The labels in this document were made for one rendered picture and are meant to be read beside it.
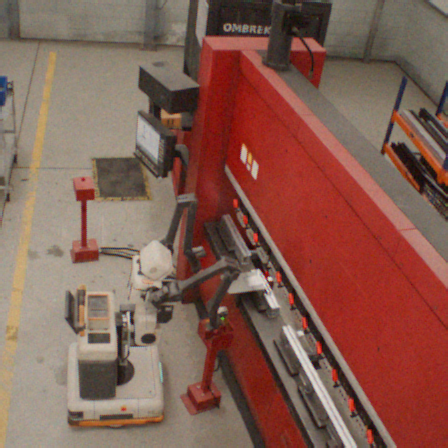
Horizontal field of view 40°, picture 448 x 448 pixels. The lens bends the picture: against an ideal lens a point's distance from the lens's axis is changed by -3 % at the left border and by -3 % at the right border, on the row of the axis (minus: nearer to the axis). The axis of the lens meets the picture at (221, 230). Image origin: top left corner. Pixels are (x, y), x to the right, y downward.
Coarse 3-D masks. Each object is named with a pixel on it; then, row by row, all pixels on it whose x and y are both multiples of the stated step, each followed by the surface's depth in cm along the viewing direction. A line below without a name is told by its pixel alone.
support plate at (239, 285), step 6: (222, 276) 426; (240, 276) 428; (234, 282) 422; (240, 282) 423; (234, 288) 417; (240, 288) 418; (246, 288) 419; (252, 288) 420; (258, 288) 420; (264, 288) 421
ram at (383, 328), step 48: (240, 96) 425; (240, 144) 434; (288, 144) 362; (288, 192) 369; (336, 192) 315; (288, 240) 375; (336, 240) 320; (336, 288) 324; (384, 288) 281; (336, 336) 328; (384, 336) 284; (432, 336) 250; (384, 384) 287; (432, 384) 253; (432, 432) 255
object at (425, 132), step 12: (420, 108) 585; (408, 120) 566; (420, 120) 568; (432, 120) 567; (420, 132) 544; (432, 132) 555; (444, 132) 550; (432, 144) 527; (444, 144) 537; (444, 156) 511
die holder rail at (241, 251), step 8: (224, 216) 487; (224, 224) 485; (232, 224) 480; (232, 232) 472; (232, 240) 471; (240, 240) 465; (240, 248) 458; (240, 256) 459; (248, 256) 455; (248, 264) 459
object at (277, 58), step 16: (288, 0) 369; (272, 16) 380; (288, 16) 365; (304, 16) 371; (272, 32) 382; (288, 32) 371; (272, 48) 387; (288, 48) 387; (272, 64) 390; (288, 64) 393
